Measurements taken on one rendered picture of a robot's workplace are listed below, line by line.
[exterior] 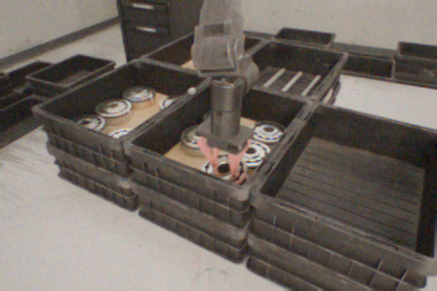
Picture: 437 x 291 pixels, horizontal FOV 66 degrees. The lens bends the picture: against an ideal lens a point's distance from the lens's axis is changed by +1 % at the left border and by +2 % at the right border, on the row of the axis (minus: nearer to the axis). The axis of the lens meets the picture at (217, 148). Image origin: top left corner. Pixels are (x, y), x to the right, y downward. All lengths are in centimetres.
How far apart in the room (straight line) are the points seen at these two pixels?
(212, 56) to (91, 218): 54
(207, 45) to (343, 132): 47
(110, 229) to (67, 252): 10
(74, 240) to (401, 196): 74
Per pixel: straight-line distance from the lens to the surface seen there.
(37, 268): 86
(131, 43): 265
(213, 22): 58
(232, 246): 72
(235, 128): 62
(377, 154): 92
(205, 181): 62
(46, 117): 90
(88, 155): 87
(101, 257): 82
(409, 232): 75
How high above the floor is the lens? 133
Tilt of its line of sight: 36 degrees down
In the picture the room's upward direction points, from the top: straight up
